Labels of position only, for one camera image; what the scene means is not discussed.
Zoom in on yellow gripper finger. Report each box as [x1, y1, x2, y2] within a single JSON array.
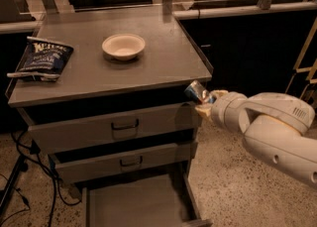
[[195, 104, 213, 121], [210, 90, 229, 99]]

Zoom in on grey open bottom drawer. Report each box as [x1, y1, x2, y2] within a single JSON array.
[[82, 164, 212, 227]]

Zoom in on grey drawer cabinet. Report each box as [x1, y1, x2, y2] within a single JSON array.
[[4, 4, 214, 227]]

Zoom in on white paper bowl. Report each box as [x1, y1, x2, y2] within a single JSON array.
[[102, 34, 146, 60]]

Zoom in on white horizontal rail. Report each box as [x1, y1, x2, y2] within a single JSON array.
[[0, 2, 317, 34]]

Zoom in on yellow hand truck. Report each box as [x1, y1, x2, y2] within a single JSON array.
[[285, 18, 317, 107]]

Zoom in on grey top drawer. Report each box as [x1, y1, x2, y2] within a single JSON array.
[[28, 102, 201, 154]]

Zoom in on black tripod leg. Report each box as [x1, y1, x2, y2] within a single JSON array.
[[0, 156, 26, 215]]

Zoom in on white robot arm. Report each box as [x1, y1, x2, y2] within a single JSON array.
[[196, 90, 317, 188]]

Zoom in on grey middle drawer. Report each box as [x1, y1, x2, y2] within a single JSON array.
[[55, 140, 197, 183]]

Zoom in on blue kettle chips bag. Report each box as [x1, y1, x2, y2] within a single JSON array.
[[7, 37, 74, 81]]

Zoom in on blue silver redbull can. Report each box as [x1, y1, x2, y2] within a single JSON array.
[[184, 80, 216, 104]]

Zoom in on black floor cable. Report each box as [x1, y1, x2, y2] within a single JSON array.
[[0, 130, 82, 227]]

